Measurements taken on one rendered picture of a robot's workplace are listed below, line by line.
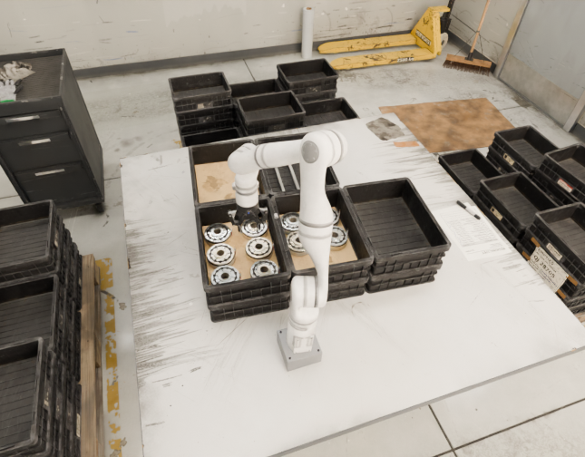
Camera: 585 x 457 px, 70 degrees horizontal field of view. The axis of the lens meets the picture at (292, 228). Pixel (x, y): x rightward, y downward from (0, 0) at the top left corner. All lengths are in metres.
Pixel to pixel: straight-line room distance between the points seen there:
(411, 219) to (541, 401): 1.20
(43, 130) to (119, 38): 2.10
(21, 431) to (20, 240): 0.96
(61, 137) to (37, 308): 1.00
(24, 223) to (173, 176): 0.81
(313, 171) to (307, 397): 0.77
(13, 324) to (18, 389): 0.42
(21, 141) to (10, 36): 2.09
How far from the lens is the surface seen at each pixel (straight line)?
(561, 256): 2.42
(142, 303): 1.72
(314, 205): 1.07
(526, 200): 2.89
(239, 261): 1.60
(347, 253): 1.64
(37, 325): 2.24
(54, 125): 2.75
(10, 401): 1.96
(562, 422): 2.57
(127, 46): 4.72
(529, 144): 3.39
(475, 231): 2.06
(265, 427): 1.44
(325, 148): 1.02
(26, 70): 3.03
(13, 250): 2.43
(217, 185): 1.91
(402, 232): 1.76
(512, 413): 2.47
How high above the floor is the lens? 2.08
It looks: 47 degrees down
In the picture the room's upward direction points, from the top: 2 degrees clockwise
